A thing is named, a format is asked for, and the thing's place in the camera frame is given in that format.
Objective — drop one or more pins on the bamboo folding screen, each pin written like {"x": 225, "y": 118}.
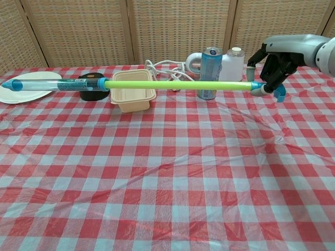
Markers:
{"x": 167, "y": 28}

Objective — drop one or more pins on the beige rectangular food container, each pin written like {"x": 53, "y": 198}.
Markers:
{"x": 133, "y": 100}

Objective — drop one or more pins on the white plastic bottle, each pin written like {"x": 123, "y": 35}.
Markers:
{"x": 231, "y": 68}

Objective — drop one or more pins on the black cup lid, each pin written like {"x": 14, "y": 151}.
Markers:
{"x": 91, "y": 95}

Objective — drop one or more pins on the red white checkered tablecloth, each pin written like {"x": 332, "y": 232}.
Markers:
{"x": 167, "y": 170}

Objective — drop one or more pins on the silver blue drink can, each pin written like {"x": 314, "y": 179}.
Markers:
{"x": 210, "y": 65}

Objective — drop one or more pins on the clear blue plastic turkey baster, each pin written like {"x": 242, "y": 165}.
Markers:
{"x": 52, "y": 85}

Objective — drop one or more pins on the white round plate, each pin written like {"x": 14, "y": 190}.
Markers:
{"x": 23, "y": 92}

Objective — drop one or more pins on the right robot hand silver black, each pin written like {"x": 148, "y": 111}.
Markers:
{"x": 282, "y": 57}

